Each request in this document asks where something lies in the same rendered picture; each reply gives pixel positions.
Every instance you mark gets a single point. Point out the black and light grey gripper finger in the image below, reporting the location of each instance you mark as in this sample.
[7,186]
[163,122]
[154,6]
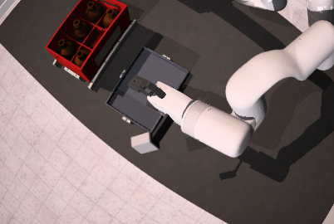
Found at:
[151,106]
[137,82]

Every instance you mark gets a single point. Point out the brown bottle with blue band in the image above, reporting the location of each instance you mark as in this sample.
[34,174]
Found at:
[80,30]

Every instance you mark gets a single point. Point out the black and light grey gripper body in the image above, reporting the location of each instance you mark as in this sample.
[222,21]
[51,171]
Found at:
[175,103]

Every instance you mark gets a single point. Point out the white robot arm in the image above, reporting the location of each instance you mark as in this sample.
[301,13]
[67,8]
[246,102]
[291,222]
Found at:
[230,133]

